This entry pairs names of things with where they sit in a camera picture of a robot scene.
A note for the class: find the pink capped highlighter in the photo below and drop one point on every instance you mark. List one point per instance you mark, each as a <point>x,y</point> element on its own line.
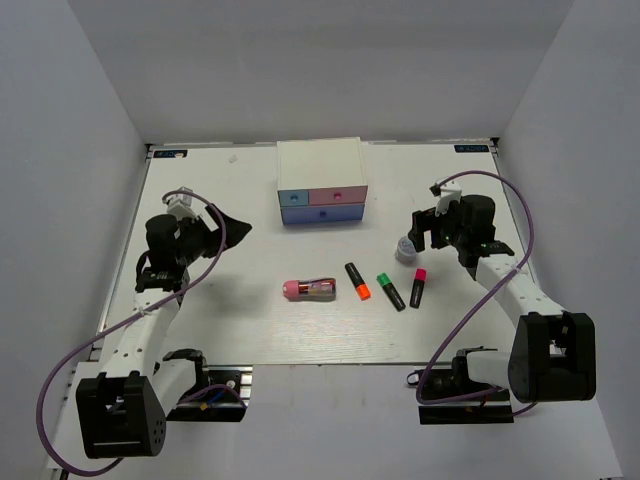
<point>418,286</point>

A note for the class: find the left blue corner label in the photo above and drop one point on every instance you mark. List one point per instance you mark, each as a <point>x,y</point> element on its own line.
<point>170,154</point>

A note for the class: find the wide blue drawer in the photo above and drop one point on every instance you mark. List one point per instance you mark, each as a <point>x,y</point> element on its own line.
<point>322,214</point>

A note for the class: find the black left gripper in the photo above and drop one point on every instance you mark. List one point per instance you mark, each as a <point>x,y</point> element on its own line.
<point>214,237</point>

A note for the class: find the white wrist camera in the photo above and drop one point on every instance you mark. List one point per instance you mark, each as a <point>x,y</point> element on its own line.
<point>180,204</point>
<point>446,193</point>

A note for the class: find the blue corner label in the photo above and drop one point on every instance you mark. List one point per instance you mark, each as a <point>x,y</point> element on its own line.
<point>471,148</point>
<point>170,154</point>

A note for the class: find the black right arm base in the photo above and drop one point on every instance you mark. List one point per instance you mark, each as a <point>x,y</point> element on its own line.
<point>454,399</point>

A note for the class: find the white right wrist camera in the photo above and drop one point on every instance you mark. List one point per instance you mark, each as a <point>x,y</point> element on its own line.
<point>446,193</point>

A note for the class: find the pink drawer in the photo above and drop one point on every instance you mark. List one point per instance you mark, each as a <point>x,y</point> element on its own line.
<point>338,195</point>

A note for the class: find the right blue corner label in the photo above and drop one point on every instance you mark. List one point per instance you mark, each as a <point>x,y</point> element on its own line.
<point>471,148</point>

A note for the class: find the small light blue drawer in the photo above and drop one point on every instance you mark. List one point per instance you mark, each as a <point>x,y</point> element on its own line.
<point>293,198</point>

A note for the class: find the green capped highlighter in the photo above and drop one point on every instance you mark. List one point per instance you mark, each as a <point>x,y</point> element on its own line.
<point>391,292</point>

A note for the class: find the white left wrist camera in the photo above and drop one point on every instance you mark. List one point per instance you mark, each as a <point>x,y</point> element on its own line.
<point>180,204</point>

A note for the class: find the orange capped highlighter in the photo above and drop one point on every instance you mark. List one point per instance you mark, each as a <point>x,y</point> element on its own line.
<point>358,282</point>

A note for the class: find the pink capped clear tube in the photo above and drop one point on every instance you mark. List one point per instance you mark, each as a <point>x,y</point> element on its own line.
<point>321,289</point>

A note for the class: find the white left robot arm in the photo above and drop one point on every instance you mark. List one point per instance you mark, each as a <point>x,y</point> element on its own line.
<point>123,410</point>

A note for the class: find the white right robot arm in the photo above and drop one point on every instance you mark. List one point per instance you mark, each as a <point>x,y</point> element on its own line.
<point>553,356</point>

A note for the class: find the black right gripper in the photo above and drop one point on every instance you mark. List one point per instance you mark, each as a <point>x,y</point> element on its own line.
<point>427,220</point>

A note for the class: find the white drawer cabinet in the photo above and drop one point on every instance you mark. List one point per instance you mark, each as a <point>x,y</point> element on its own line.
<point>320,163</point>

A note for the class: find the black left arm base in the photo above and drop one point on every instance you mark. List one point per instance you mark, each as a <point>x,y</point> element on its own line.
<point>210,395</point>

